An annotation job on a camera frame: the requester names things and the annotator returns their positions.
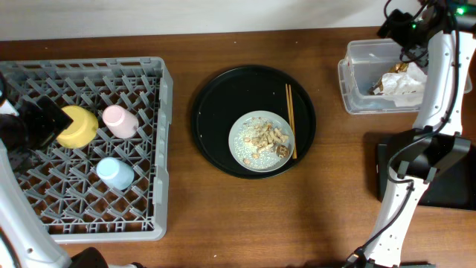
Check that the pink plastic cup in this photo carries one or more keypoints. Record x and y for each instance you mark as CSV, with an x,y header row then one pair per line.
x,y
122,123

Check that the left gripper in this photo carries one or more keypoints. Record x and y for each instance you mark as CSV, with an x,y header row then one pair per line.
x,y
50,126

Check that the yellow bowl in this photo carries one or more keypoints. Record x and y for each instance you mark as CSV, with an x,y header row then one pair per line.
x,y
81,131

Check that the light blue plastic cup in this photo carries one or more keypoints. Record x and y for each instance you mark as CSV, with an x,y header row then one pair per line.
x,y
115,173

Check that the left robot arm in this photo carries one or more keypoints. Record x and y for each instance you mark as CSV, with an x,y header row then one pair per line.
x,y
24,241

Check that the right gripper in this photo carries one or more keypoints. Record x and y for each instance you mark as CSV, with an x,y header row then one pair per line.
x,y
404,20

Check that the grey plate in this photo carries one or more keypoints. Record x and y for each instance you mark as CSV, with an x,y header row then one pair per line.
x,y
278,122

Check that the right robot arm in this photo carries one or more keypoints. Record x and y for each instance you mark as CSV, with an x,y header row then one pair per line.
x,y
446,33

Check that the food scraps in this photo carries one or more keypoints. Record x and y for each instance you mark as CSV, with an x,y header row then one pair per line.
x,y
260,144

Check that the gold foil wrapper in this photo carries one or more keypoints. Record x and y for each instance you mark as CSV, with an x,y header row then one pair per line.
x,y
377,88

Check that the wooden chopstick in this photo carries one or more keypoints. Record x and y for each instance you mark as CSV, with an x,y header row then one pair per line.
x,y
288,108
295,154

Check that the black bin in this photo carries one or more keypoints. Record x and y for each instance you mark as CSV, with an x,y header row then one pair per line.
x,y
453,189

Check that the white napkin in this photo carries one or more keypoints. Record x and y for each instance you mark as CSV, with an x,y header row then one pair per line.
x,y
405,88

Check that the grey dishwasher rack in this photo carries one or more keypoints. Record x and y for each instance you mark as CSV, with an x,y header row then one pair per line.
x,y
112,189

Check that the clear plastic bin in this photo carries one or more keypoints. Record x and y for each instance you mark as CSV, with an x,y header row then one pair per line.
x,y
364,64

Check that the round black tray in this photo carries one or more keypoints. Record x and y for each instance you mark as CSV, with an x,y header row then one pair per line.
x,y
236,92

